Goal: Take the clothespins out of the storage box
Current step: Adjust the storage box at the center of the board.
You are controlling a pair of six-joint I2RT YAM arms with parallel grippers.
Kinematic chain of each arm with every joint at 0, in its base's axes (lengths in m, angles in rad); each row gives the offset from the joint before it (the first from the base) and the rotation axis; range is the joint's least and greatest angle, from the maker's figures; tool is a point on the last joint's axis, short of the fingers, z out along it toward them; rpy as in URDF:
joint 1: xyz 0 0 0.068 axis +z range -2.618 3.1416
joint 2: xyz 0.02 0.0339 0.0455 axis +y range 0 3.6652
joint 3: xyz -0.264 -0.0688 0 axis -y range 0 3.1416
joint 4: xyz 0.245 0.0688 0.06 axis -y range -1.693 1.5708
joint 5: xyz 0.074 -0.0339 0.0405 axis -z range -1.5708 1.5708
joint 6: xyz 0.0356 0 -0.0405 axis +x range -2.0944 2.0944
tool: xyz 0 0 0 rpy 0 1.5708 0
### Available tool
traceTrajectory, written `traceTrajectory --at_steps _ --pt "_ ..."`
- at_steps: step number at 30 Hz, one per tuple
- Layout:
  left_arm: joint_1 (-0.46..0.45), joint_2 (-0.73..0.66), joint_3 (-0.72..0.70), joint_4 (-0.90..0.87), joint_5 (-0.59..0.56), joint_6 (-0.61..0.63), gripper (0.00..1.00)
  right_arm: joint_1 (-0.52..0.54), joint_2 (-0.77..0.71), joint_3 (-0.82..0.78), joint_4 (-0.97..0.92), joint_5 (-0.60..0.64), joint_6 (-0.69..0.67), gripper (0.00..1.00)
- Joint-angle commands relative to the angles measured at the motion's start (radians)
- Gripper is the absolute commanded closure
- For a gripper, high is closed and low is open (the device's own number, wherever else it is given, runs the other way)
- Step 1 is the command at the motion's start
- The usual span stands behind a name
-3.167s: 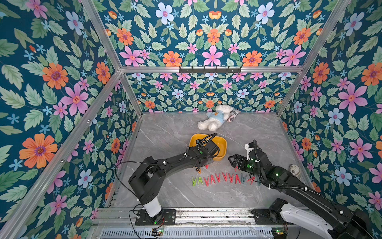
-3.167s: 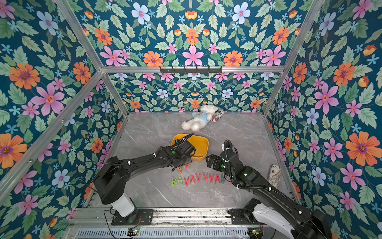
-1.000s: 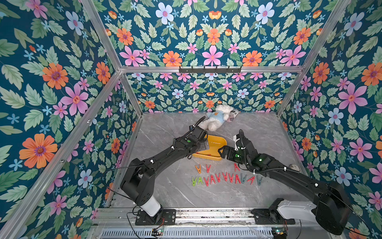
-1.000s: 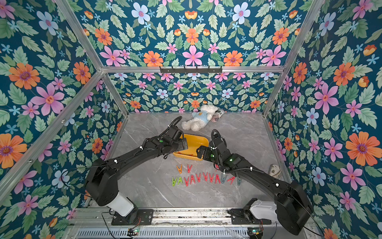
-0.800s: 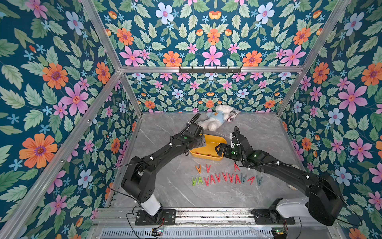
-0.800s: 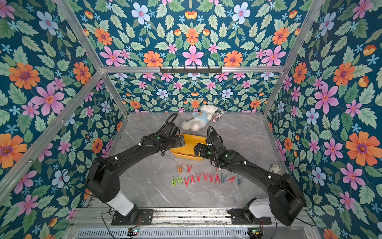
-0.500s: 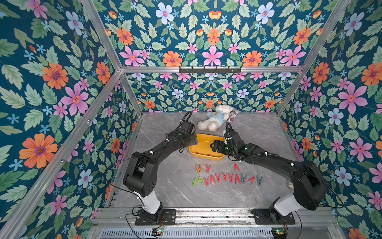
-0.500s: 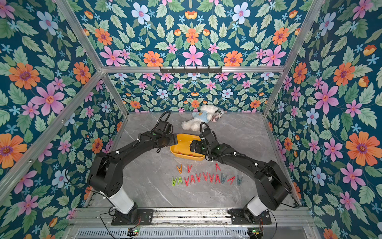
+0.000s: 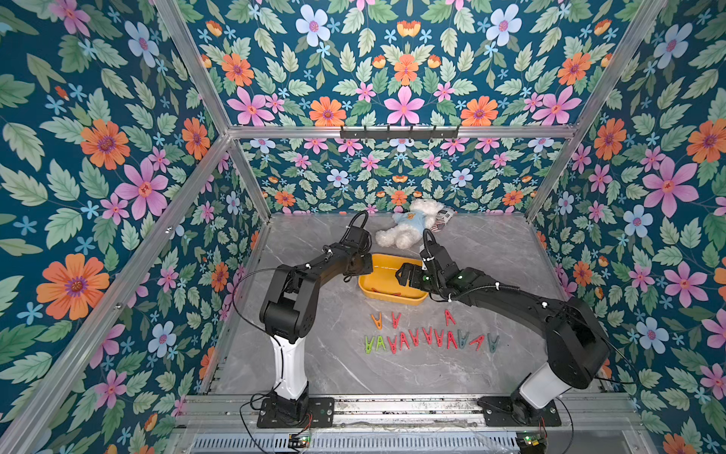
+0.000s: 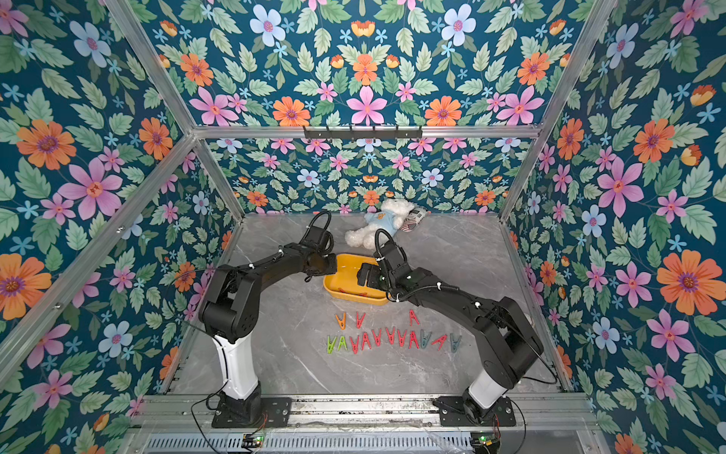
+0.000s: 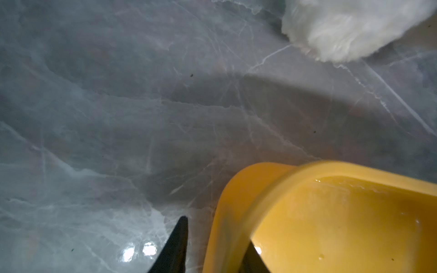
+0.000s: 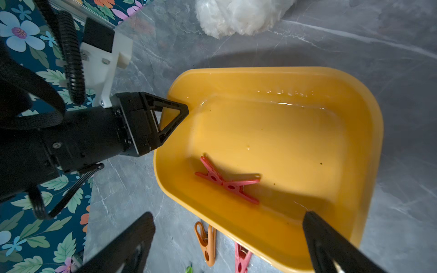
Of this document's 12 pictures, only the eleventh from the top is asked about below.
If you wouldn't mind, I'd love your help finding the yellow plastic storage box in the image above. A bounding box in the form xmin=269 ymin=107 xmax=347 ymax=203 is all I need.
xmin=203 ymin=161 xmax=437 ymax=273

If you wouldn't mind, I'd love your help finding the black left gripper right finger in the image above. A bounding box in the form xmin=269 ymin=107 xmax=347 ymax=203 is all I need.
xmin=239 ymin=241 xmax=270 ymax=273

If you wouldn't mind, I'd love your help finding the white plush teddy bear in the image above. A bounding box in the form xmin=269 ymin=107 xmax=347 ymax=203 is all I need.
xmin=281 ymin=0 xmax=437 ymax=63

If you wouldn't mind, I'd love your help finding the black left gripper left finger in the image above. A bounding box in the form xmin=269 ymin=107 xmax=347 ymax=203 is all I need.
xmin=148 ymin=216 xmax=188 ymax=273

